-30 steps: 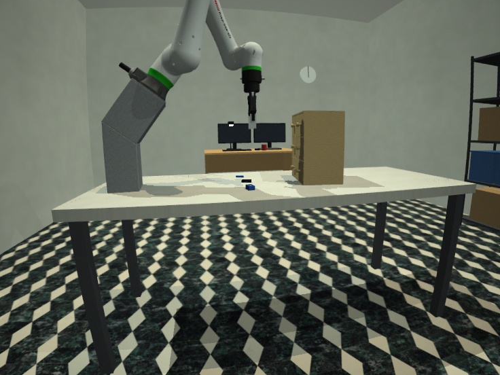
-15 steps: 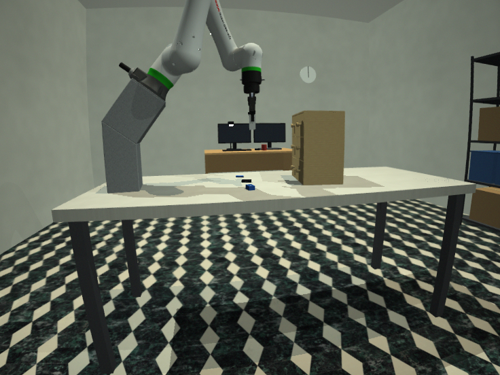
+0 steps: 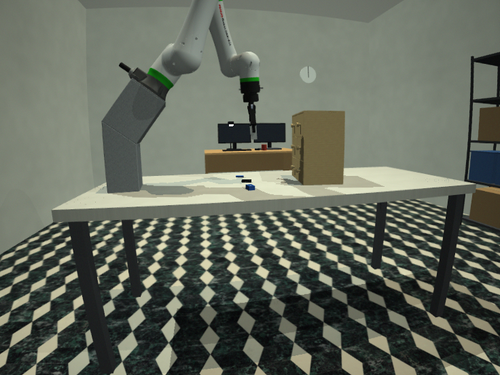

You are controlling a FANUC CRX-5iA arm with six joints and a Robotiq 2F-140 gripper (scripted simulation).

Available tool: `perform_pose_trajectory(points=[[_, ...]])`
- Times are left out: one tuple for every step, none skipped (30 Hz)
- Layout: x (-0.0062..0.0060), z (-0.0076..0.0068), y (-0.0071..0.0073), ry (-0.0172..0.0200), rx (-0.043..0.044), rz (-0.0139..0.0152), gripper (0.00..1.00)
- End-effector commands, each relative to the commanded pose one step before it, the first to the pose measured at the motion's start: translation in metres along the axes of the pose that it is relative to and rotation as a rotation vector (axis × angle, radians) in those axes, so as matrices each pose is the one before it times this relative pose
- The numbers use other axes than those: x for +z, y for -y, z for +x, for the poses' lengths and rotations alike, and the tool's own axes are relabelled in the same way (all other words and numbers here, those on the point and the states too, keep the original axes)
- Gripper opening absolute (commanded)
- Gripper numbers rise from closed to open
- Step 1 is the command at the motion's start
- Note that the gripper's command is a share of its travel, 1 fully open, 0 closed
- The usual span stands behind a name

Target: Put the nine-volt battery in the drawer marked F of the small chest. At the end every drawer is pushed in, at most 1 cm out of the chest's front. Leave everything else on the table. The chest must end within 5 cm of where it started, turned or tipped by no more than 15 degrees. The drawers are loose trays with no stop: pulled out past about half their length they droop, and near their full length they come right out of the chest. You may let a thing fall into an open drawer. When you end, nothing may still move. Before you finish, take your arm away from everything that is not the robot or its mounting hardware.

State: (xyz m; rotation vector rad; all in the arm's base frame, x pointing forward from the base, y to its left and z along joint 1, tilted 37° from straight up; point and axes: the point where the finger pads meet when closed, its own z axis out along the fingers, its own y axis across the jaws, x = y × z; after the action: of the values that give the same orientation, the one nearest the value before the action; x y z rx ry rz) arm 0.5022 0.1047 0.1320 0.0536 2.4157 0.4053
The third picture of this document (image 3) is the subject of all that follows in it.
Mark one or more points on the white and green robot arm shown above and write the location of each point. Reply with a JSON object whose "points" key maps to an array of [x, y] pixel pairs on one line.
{"points": [[185, 55]]}

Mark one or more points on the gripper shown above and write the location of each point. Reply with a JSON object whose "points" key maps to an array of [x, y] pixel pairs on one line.
{"points": [[250, 98]]}

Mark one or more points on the light wooden chest of drawers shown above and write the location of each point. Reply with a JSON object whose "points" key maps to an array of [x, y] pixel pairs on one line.
{"points": [[323, 147]]}

